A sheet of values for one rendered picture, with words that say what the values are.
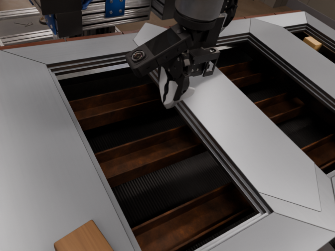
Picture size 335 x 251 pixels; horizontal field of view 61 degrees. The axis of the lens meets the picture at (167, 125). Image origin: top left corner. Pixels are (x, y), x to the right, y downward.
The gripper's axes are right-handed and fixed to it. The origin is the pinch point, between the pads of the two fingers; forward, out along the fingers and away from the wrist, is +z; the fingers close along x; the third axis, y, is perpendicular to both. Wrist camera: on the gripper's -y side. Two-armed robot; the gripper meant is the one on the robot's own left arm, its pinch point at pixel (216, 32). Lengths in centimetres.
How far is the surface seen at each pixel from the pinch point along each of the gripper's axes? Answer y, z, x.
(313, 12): -277, 79, -126
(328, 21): -279, 80, -105
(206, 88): 15.7, 4.2, 18.2
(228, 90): 10.1, 4.2, 20.9
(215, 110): 18.4, 4.2, 26.1
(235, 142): 20.6, 4.2, 36.4
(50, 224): 61, 4, 38
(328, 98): -19.8, 5.2, 33.6
